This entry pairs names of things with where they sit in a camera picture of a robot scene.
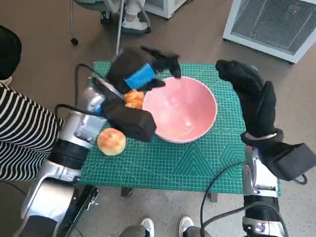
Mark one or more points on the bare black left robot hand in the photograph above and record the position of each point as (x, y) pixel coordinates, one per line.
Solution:
(139, 76)

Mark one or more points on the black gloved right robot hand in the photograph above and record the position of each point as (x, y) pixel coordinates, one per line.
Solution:
(259, 111)

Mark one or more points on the lobed toy bread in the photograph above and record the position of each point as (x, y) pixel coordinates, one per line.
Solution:
(134, 98)

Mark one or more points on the pink bowl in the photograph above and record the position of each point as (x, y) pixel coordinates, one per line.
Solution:
(187, 111)

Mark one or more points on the round toy bread bun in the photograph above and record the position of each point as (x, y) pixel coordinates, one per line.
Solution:
(111, 142)

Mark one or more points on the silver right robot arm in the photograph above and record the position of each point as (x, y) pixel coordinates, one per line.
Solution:
(256, 180)

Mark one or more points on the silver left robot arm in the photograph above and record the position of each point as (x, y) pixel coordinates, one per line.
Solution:
(74, 128)

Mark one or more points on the seated person's legs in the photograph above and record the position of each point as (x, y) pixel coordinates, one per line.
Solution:
(133, 23)

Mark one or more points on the grey wheeled chair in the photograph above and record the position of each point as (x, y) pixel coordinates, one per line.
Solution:
(74, 41)

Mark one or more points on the white cabinet appliance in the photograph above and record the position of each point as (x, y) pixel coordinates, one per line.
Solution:
(168, 7)

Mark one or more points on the white appliance with mesh grille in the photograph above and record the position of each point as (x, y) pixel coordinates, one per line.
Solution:
(271, 24)

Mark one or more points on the green cutting mat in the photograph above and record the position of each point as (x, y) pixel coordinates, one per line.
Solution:
(160, 168)

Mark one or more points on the person in striped cloth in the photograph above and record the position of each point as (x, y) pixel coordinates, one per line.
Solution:
(19, 118)

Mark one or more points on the white shoe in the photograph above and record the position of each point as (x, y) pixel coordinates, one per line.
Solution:
(147, 225)
(185, 224)

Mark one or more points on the grey leg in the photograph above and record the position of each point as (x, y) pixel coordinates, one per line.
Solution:
(196, 232)
(133, 232)

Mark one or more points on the black metal bar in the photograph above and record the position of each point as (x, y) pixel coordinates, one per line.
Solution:
(84, 205)

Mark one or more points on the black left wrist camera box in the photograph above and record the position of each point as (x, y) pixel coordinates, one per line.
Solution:
(133, 123)

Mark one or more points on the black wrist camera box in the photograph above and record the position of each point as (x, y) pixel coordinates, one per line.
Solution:
(133, 123)
(291, 160)

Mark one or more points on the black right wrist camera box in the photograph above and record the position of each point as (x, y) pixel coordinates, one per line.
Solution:
(291, 160)

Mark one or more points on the grey table leg bracket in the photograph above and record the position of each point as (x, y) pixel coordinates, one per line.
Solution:
(213, 197)
(127, 192)

